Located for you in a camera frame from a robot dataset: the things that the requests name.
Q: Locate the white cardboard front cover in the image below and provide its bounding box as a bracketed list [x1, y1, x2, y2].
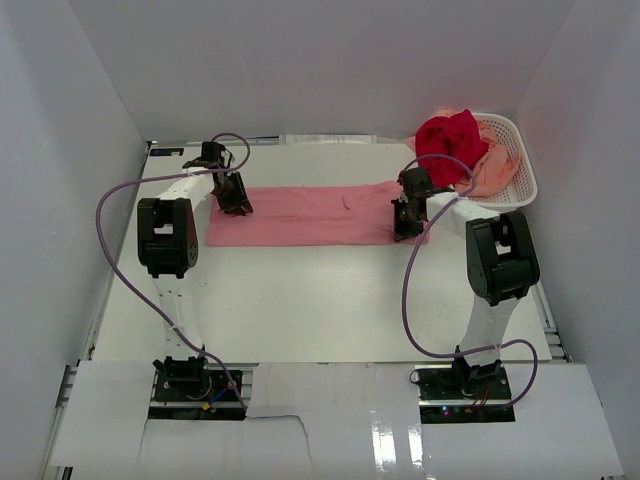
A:
[50, 361, 624, 479]

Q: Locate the red t-shirt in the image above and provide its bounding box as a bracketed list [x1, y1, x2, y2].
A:
[415, 109, 489, 187]

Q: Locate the peach orange t-shirt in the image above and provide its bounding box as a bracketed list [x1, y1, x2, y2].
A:
[405, 109, 521, 197]

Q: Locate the white plastic laundry basket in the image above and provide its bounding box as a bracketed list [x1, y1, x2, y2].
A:
[438, 109, 537, 211]

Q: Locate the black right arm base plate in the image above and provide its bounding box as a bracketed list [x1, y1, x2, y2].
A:
[409, 365, 512, 406]

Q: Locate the white paper label sheet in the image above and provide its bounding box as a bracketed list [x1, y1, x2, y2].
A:
[278, 134, 377, 145]

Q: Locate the pink t-shirt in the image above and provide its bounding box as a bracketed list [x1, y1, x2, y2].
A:
[205, 181, 401, 247]

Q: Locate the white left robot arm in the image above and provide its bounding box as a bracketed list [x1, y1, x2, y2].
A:
[137, 136, 253, 361]

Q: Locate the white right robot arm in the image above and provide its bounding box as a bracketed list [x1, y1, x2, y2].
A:
[391, 167, 540, 399]

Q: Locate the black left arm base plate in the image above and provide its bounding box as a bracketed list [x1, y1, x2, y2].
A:
[150, 356, 246, 410]

